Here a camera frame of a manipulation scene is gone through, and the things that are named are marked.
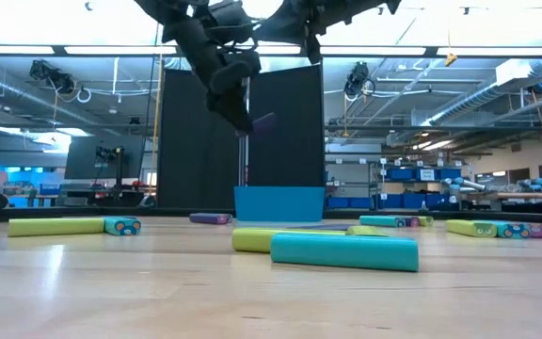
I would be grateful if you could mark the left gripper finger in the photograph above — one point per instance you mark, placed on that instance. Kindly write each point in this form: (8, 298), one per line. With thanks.
(233, 110)

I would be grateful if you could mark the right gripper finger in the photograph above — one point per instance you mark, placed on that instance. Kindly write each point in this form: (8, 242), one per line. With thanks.
(280, 30)

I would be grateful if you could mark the teal foam block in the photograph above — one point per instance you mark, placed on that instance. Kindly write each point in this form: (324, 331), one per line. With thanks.
(381, 221)
(346, 254)
(513, 230)
(120, 226)

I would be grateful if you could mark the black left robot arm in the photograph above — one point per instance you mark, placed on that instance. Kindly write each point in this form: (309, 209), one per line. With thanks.
(177, 9)

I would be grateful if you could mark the black beam with light strips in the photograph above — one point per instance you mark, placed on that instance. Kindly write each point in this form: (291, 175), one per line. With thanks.
(370, 51)

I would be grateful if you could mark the black folding screen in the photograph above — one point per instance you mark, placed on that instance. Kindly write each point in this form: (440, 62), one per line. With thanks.
(196, 150)

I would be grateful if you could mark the blue plastic bin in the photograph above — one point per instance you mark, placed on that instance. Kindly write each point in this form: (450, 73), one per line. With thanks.
(278, 205)

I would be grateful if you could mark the yellow hanging pendant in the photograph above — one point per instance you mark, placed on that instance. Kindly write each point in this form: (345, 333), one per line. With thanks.
(450, 59)

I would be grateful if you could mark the black monitor on stand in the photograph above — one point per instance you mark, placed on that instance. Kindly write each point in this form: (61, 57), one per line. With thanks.
(83, 160)

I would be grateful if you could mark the blue bin shelving rack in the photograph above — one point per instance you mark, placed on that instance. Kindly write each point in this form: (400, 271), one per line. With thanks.
(400, 201)

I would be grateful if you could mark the wooden workbench with cobots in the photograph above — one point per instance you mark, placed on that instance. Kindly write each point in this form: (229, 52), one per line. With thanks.
(525, 195)

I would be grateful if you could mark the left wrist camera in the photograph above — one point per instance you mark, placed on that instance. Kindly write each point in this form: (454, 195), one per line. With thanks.
(226, 21)

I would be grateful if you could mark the silver ventilation duct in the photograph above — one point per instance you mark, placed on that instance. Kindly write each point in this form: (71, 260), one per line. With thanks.
(468, 106)

